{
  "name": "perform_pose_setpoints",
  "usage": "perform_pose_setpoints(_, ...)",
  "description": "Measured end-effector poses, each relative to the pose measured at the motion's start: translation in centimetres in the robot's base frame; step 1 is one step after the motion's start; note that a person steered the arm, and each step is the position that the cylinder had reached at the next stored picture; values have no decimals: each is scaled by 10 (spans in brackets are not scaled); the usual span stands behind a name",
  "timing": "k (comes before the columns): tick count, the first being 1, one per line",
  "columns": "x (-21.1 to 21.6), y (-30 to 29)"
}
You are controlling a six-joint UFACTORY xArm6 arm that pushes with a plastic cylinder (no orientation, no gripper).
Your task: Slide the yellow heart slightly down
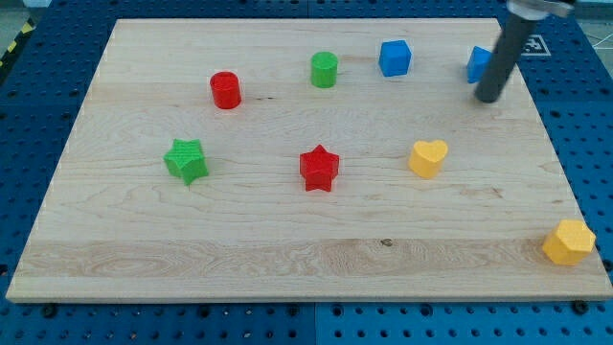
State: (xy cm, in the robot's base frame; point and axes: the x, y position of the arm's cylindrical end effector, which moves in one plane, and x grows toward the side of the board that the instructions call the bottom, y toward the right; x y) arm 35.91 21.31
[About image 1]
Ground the green star block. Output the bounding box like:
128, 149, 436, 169
163, 139, 209, 186

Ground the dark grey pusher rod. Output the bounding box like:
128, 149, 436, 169
474, 13, 536, 104

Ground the yellow heart block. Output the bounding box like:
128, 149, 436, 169
407, 140, 448, 179

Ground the white fiducial marker tag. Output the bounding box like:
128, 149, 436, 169
521, 34, 551, 57

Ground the blue angled block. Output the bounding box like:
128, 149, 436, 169
466, 46, 491, 83

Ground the red cylinder block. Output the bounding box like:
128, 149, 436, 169
210, 71, 241, 109

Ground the yellow hexagon block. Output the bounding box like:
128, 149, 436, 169
541, 219, 596, 265

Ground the wooden board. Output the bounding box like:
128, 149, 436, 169
7, 18, 612, 303

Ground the silver rod mount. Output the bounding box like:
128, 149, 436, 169
507, 0, 574, 21

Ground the red star block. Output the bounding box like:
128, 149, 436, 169
299, 145, 340, 192

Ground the blue cube block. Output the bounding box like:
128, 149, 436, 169
378, 40, 412, 77

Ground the green cylinder block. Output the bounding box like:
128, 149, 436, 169
310, 51, 338, 88

